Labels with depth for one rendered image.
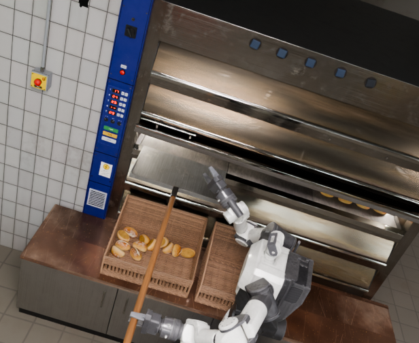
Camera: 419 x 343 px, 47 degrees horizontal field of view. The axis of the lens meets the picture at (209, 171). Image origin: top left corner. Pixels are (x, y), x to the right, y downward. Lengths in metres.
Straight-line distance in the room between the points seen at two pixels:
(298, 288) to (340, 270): 1.30
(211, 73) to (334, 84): 0.68
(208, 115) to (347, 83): 0.79
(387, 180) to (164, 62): 1.47
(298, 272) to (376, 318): 1.44
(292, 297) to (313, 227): 1.06
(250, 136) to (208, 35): 0.64
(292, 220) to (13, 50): 1.97
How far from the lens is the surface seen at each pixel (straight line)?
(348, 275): 3.51
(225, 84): 2.74
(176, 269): 3.17
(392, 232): 3.31
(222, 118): 2.84
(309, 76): 2.71
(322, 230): 3.25
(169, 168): 2.94
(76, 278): 3.07
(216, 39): 2.66
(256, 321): 1.92
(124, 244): 3.15
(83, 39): 2.85
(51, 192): 3.45
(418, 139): 2.98
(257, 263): 2.19
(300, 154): 2.91
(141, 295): 2.15
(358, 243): 3.34
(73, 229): 3.28
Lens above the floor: 2.82
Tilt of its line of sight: 33 degrees down
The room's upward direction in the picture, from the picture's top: 19 degrees clockwise
